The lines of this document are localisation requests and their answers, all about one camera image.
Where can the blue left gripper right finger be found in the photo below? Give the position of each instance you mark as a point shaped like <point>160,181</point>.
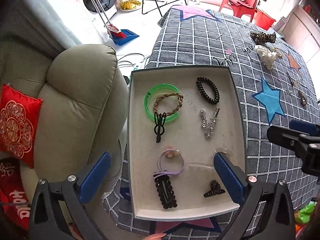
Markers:
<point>232,177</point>

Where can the beige leather sofa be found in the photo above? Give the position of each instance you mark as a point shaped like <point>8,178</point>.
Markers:
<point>83,112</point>

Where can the brown braided drop clip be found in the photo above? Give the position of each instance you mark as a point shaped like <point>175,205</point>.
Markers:
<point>303,98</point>

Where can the red broom with dustpan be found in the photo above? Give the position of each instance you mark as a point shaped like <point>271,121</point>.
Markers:
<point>101,12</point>

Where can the red printed fabric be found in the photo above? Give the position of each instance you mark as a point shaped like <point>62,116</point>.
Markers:
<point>14,201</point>

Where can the silver star hair clip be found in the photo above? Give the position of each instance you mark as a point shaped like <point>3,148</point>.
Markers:
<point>210,125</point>

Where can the black bow hair clip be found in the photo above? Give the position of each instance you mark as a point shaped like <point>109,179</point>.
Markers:
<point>159,129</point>

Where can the red plastic bucket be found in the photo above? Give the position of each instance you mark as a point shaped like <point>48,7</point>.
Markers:
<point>263,20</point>

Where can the leopard print scrunchie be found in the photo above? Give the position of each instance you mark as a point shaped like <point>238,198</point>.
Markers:
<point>261,37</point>

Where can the red plastic chair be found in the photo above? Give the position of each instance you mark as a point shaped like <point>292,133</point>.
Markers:
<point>241,7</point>

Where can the small dark claw clip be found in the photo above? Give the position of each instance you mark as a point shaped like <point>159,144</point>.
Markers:
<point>215,189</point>

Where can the silver rhinestone earring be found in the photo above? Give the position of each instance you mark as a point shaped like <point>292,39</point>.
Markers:
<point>204,122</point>

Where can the grey checked bed cover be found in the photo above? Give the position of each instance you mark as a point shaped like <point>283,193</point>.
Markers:
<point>266,98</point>

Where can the shallow white tray box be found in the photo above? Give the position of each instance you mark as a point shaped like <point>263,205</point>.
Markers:
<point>183,147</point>

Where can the white dotted scrunchie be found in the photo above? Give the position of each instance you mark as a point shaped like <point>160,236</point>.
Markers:
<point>266,56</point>

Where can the red embroidered cushion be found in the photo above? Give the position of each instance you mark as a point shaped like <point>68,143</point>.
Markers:
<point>19,119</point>

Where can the green plastic bangle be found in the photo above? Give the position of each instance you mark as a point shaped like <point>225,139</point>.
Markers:
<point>173,91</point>

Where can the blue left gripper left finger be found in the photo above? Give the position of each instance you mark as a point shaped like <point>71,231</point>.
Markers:
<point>90,178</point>

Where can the black beaded snap clip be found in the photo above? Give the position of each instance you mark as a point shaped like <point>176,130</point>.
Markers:
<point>165,191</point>

